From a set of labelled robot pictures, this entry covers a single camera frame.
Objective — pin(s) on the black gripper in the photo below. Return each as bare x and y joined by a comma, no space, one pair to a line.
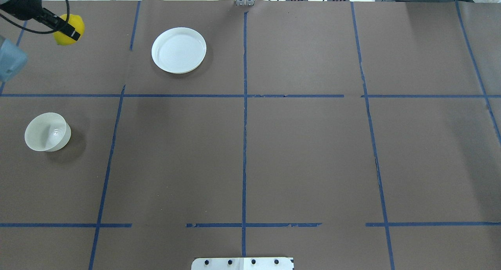
24,6

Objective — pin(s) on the yellow lemon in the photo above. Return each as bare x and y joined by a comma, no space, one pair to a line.
72,32

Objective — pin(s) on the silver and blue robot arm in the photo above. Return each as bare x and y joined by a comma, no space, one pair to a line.
12,58

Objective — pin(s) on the white bowl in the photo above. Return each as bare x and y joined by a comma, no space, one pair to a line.
47,132

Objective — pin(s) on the white round plate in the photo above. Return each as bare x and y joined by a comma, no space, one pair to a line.
179,50

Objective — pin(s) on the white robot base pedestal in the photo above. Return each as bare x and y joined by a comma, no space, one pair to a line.
244,263

